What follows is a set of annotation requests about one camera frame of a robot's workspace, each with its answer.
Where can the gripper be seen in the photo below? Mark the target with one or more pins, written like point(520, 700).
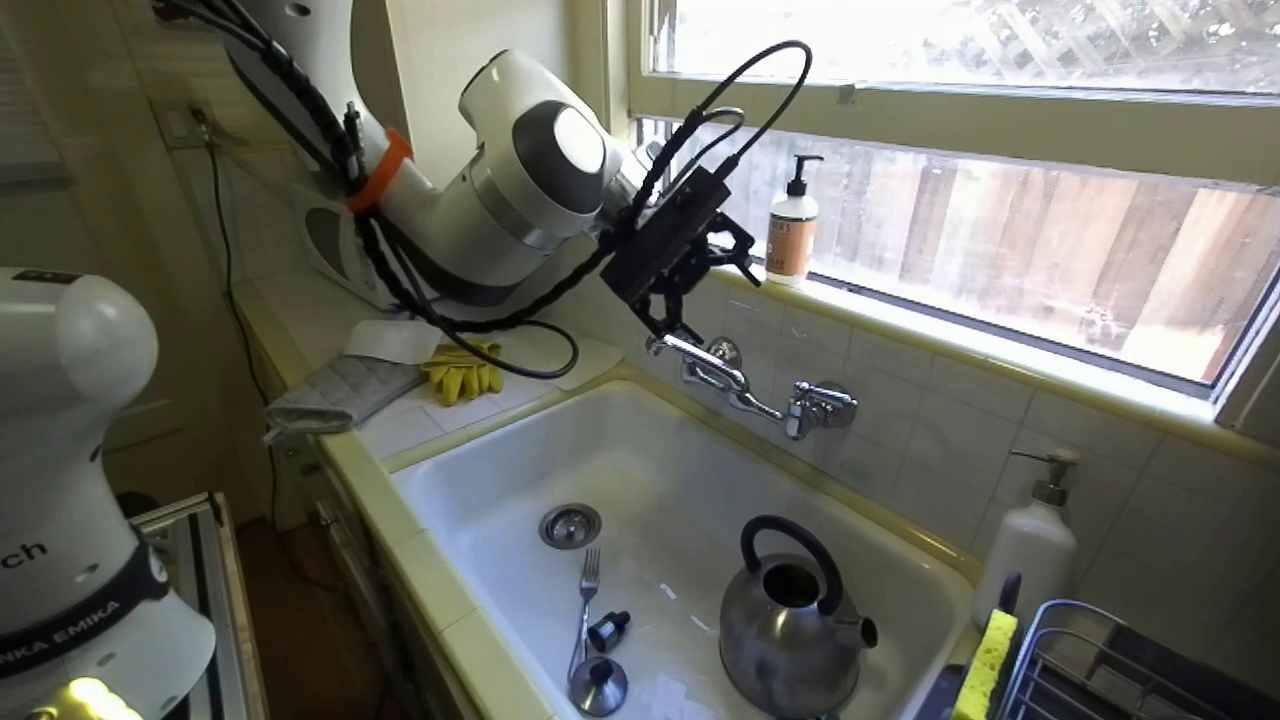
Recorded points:
point(694, 268)

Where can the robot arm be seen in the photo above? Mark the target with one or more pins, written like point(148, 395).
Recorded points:
point(520, 190)

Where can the orange pump soap bottle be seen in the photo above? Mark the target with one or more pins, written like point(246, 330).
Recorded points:
point(791, 238)

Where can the white sink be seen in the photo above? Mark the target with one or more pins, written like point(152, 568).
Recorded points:
point(660, 480)

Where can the metal sink drain strainer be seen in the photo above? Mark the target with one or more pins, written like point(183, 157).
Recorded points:
point(570, 526)

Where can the window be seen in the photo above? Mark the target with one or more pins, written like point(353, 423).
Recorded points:
point(1000, 220)

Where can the small dark bottle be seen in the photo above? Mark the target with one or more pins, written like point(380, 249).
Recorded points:
point(607, 632)

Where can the yellow rubber gloves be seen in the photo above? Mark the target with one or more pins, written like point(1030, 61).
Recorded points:
point(462, 372)

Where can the white paper sheet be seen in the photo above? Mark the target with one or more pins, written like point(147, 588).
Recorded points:
point(392, 340)

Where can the metal fork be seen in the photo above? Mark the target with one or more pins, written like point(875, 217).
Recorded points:
point(584, 610)

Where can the white counter appliance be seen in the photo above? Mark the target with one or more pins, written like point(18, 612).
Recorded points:
point(330, 240)

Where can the grey quilted oven mitt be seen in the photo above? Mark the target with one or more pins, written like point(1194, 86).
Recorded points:
point(340, 392)

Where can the metal kettle lid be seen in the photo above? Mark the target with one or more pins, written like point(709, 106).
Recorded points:
point(597, 688)

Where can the white pump soap dispenser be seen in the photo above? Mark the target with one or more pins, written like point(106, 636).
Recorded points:
point(1028, 550)

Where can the yellow sponge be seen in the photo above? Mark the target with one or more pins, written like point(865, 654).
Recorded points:
point(985, 665)

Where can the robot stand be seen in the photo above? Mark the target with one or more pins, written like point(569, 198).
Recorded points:
point(228, 600)

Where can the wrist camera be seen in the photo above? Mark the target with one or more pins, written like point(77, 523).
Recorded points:
point(665, 232)

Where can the chrome wall tap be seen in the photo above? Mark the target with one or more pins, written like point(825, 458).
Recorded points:
point(730, 380)

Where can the wall socket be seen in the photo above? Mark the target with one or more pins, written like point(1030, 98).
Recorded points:
point(180, 126)

